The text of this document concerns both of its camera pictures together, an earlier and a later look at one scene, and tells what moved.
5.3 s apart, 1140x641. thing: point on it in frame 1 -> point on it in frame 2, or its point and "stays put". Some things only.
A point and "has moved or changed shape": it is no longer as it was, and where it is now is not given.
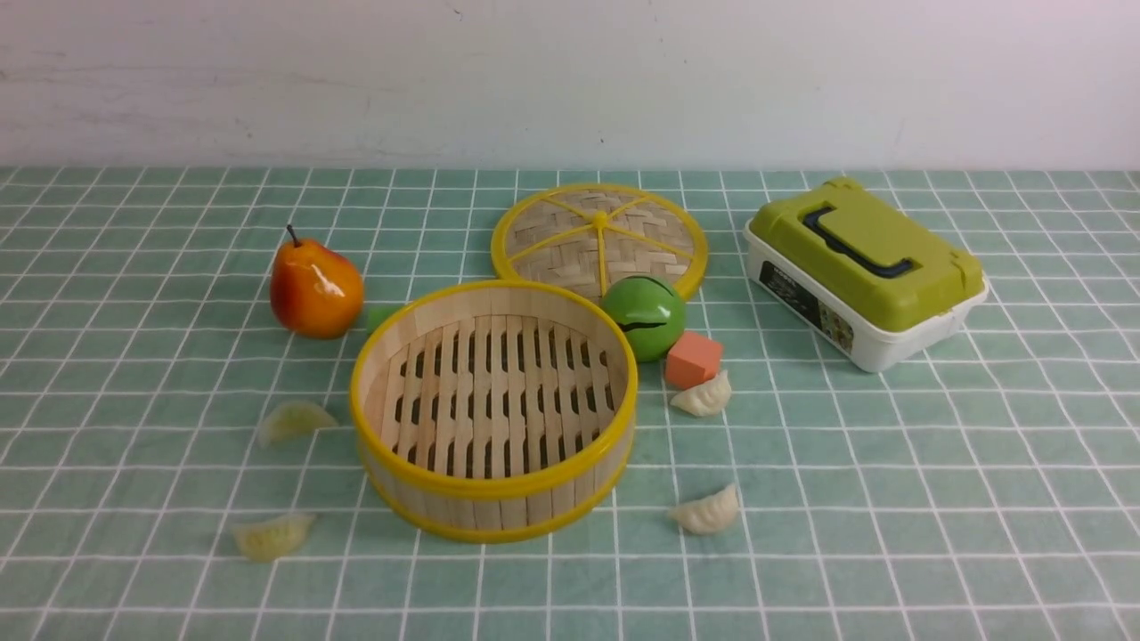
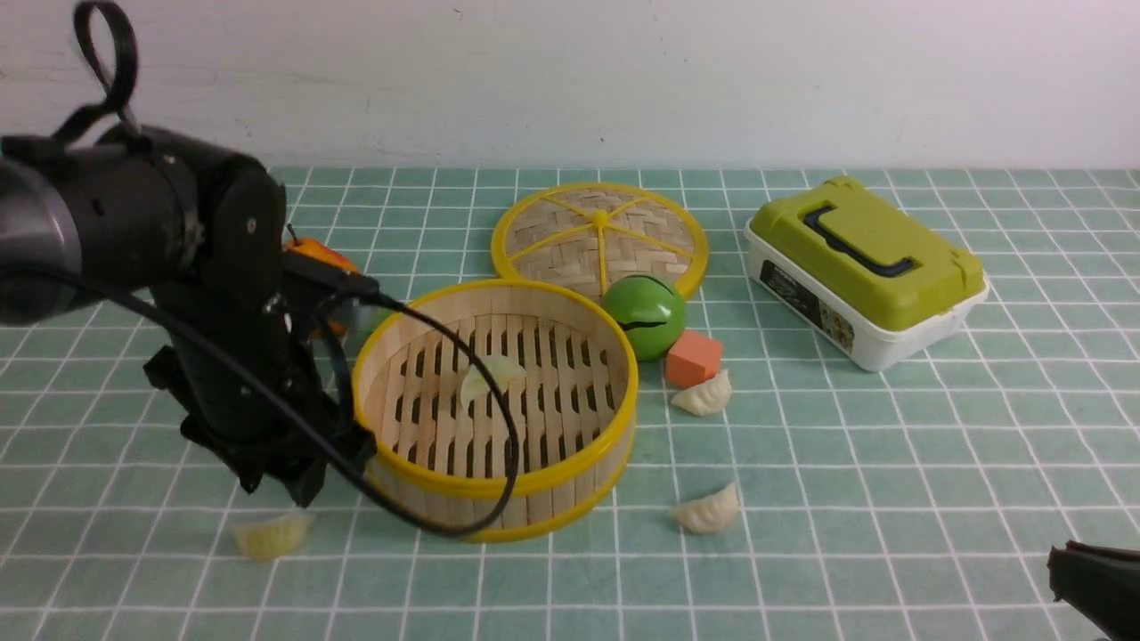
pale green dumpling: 295,422 has moved or changed shape
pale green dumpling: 271,539 stays put
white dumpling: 706,399 stays put
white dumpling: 707,515 stays put
